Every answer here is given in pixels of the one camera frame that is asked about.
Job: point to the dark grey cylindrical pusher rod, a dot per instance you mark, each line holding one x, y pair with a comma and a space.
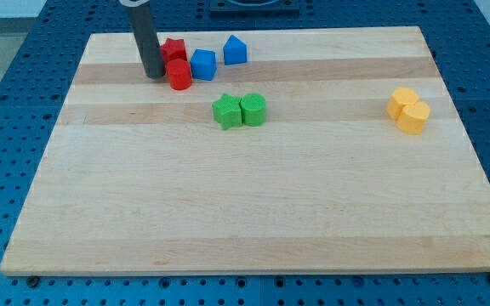
145, 34

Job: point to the red star block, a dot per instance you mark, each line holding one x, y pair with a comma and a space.
173, 49

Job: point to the green star block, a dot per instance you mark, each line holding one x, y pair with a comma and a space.
227, 111

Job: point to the red cylinder block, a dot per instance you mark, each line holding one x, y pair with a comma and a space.
179, 74

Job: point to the blue cube block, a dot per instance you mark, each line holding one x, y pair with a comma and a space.
203, 64

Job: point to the blue pentagon house block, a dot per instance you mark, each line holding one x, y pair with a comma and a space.
235, 51

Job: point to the green cylinder block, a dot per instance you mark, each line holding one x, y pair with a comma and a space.
253, 107

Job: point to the light wooden board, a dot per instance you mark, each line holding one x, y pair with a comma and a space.
138, 179

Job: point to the yellow hexagon block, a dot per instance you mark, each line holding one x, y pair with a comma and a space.
400, 98

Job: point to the yellow heart block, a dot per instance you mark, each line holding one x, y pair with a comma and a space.
413, 118

